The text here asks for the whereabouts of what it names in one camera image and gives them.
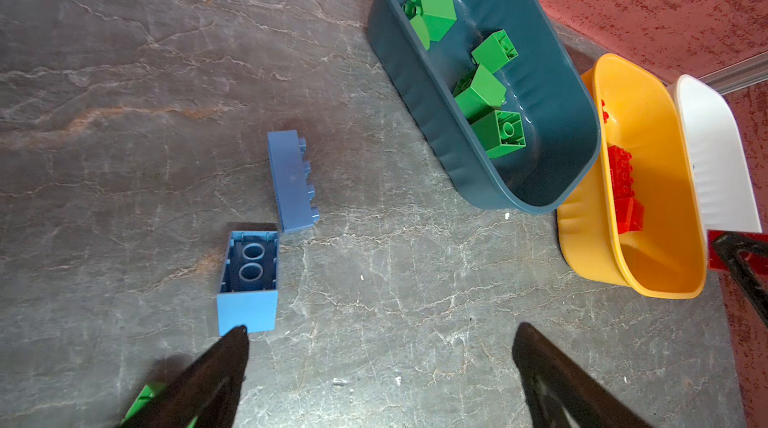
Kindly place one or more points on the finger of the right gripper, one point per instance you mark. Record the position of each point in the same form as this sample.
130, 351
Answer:
730, 248

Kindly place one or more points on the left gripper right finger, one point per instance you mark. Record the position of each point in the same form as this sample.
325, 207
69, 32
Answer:
558, 392

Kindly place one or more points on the teal plastic bin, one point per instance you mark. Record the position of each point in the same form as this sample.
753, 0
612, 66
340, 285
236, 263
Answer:
560, 122

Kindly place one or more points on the yellow plastic bin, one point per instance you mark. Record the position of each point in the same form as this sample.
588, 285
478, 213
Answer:
668, 258

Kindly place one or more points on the red long brick bottom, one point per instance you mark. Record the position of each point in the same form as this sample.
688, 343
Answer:
620, 172

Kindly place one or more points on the green brick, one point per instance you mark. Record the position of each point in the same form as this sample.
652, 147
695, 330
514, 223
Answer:
430, 19
477, 92
144, 401
500, 133
495, 52

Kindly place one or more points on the white plastic bin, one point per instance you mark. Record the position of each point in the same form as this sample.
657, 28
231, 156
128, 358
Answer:
721, 177

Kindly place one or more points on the small blue brick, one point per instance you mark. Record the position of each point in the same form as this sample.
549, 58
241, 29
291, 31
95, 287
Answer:
248, 294

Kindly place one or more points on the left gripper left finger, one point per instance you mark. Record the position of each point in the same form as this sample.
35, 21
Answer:
207, 393

